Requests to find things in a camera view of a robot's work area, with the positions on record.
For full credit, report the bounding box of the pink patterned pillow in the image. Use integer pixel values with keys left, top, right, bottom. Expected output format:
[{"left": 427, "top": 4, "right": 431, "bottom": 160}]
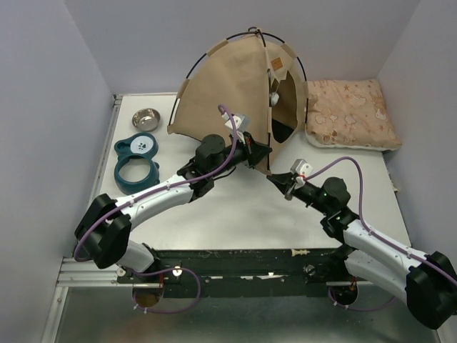
[{"left": 305, "top": 79, "right": 401, "bottom": 151}]

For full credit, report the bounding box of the white pompom toy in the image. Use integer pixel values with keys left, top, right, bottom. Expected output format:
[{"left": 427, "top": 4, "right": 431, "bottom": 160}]
[{"left": 269, "top": 92, "right": 279, "bottom": 106}]

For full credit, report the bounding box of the steel pet bowl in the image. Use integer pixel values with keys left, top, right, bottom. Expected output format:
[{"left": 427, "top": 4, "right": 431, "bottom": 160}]
[{"left": 131, "top": 108, "right": 161, "bottom": 132}]

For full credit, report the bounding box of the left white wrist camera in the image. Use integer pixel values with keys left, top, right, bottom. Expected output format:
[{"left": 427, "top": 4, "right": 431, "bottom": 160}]
[{"left": 222, "top": 111, "right": 250, "bottom": 144}]

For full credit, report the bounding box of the white chess piece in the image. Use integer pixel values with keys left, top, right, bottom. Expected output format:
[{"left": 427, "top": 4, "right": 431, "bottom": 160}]
[{"left": 291, "top": 249, "right": 310, "bottom": 257}]

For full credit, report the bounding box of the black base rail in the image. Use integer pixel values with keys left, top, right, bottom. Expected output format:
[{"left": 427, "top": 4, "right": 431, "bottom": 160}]
[{"left": 117, "top": 246, "right": 362, "bottom": 304}]

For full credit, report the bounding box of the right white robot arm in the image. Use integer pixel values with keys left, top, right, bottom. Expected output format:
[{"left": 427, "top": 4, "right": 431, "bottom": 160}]
[{"left": 267, "top": 173, "right": 456, "bottom": 329}]

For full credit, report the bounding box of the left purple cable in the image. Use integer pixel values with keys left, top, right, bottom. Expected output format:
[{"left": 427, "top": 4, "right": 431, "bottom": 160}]
[{"left": 73, "top": 104, "right": 238, "bottom": 316}]

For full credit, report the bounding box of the teal bowl stand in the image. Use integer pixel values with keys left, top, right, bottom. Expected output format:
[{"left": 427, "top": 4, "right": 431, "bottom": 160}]
[{"left": 114, "top": 132, "right": 160, "bottom": 195}]

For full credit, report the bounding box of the beige fabric pet tent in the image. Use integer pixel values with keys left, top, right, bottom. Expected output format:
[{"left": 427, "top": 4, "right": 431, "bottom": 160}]
[{"left": 166, "top": 27, "right": 310, "bottom": 178}]

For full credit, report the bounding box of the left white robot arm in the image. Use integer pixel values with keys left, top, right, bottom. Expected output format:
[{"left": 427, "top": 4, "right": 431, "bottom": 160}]
[{"left": 74, "top": 132, "right": 272, "bottom": 282}]

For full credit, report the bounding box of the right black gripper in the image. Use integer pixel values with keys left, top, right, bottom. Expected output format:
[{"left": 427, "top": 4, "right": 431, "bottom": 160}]
[{"left": 267, "top": 171, "right": 331, "bottom": 215}]

